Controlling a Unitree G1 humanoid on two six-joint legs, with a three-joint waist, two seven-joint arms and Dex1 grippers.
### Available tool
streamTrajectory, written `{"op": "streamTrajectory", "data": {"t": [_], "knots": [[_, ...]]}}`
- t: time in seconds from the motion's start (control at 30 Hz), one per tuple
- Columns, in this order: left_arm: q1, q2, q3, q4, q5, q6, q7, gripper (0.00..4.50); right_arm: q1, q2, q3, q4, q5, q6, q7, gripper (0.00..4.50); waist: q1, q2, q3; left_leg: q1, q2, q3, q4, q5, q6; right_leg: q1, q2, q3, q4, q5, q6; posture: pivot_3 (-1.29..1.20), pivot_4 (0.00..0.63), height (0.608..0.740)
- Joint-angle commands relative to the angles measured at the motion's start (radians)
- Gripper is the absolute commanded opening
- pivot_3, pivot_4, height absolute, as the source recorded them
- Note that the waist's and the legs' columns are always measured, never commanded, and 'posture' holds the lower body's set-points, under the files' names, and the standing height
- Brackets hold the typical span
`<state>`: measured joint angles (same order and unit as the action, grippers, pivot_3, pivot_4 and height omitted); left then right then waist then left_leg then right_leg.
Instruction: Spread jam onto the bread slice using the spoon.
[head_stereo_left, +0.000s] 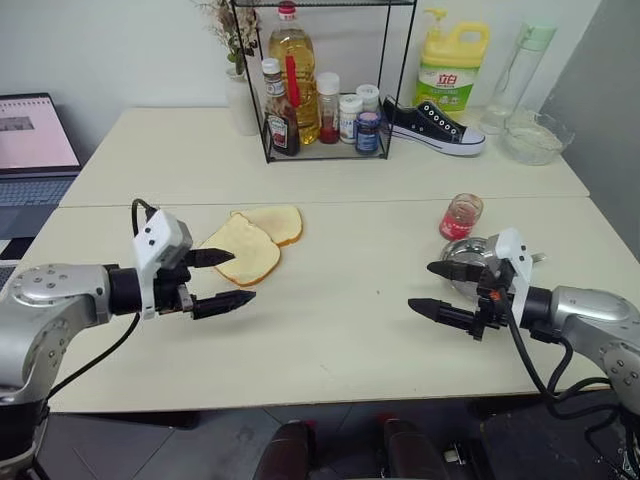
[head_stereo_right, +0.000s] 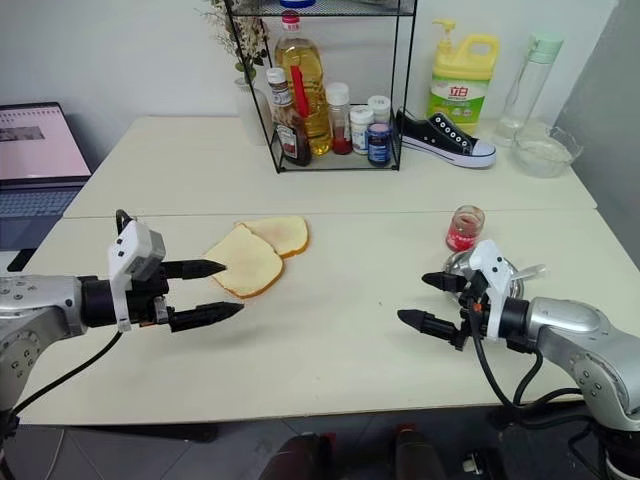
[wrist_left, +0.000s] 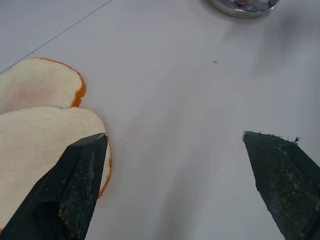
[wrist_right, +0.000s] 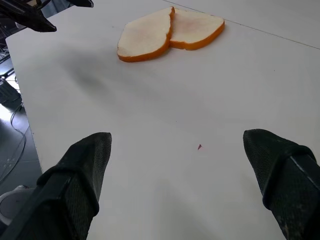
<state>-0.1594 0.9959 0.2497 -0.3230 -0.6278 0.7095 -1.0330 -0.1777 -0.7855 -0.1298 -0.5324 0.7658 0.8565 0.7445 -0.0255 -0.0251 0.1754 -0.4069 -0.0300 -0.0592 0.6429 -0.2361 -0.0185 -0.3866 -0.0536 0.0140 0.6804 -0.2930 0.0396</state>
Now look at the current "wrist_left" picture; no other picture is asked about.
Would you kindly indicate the round metal dish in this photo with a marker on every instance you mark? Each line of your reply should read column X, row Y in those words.
column 243, row 8

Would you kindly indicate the bread slice with orange crust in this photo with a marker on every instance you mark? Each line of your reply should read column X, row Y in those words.
column 37, row 82
column 32, row 140

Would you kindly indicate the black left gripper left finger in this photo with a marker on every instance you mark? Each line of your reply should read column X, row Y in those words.
column 67, row 190

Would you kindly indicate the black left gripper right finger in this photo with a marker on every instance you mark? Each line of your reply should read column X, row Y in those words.
column 287, row 185

